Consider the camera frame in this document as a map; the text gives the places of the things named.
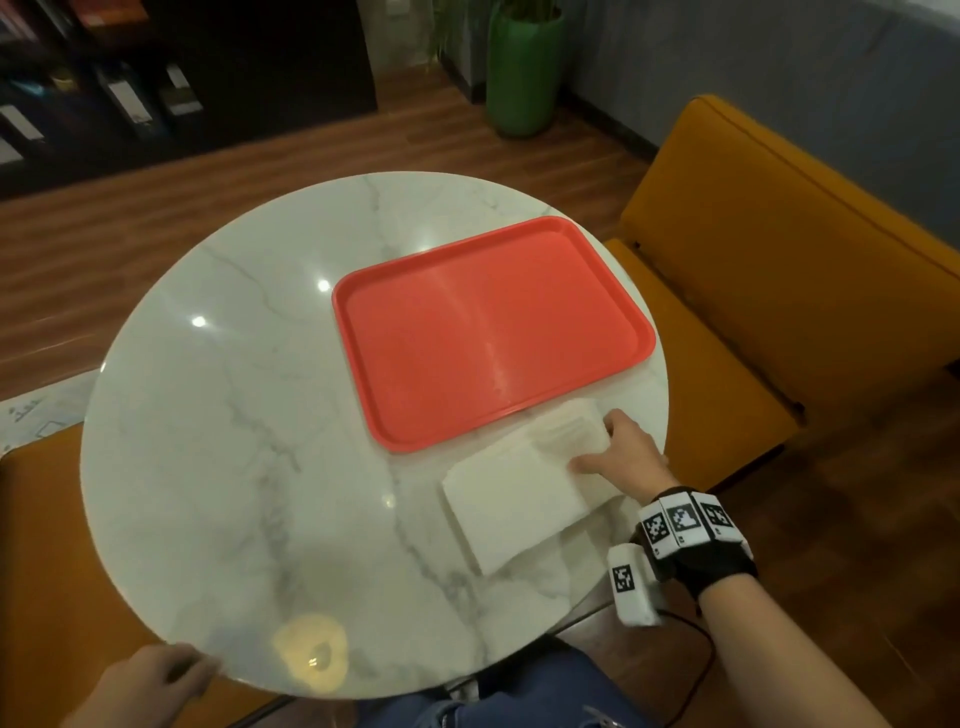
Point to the person's left hand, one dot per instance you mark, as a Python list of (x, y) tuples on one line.
[(142, 686)]

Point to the person's right hand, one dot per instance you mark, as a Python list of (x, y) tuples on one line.
[(637, 465)]

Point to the orange plastic tray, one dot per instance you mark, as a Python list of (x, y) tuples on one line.
[(487, 330)]

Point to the person's right forearm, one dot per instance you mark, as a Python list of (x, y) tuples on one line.
[(787, 660)]

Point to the person's blue jeans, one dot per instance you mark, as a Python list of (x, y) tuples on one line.
[(540, 697)]

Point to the black right wristband with markers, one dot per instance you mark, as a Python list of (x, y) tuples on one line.
[(705, 555)]

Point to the mustard yellow upholstered chair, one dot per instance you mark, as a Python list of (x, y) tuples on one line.
[(45, 600), (787, 262)]

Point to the pale patterned rug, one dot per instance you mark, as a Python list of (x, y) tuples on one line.
[(45, 409)]

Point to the green plant pot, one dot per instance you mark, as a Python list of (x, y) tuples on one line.
[(525, 75)]

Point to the black display bookshelf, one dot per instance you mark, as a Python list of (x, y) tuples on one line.
[(262, 75)]

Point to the white booklet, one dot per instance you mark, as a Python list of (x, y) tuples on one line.
[(9, 152)]

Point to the dark binder with white label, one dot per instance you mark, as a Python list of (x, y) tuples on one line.
[(129, 101), (182, 94), (21, 124)]

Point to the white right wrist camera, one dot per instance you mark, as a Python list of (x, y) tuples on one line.
[(634, 589)]

